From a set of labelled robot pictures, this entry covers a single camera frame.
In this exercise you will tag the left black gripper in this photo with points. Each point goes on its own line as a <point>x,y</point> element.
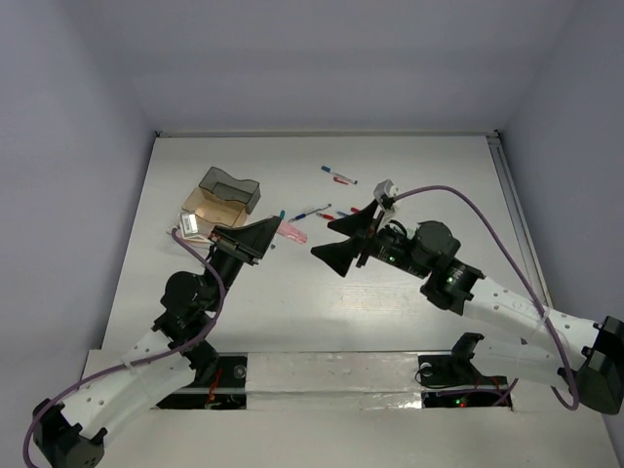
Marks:
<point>253,239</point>

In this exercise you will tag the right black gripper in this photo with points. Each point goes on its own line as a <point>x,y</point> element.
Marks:
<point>339,254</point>

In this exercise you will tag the pink highlighter marker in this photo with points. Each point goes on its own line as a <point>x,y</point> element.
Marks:
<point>290,232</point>

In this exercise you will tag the blue capped white pen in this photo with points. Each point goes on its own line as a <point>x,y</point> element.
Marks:
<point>339,176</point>

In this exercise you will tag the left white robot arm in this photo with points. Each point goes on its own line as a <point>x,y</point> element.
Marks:
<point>74,428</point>

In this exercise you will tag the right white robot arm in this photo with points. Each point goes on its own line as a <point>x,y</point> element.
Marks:
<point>559,350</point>

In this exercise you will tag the red gel pen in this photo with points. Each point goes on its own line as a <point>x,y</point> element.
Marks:
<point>326,216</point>

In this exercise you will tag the clear plastic container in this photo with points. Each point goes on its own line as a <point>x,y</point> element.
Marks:
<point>175,234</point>

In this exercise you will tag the blue ballpoint pen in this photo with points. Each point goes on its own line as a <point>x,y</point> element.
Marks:
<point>309,212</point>

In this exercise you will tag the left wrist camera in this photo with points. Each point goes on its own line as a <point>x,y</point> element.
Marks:
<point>187,226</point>

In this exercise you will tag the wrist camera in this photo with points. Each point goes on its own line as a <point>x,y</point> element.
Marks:
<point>187,226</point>
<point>385,195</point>

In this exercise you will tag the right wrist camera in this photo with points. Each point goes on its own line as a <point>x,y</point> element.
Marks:
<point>385,195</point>

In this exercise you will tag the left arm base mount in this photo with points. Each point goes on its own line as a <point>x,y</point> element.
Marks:
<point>219,382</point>

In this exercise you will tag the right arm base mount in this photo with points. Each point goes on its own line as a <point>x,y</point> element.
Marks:
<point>450,381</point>

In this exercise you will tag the aluminium side rail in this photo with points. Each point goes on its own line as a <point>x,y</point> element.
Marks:
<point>527,249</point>

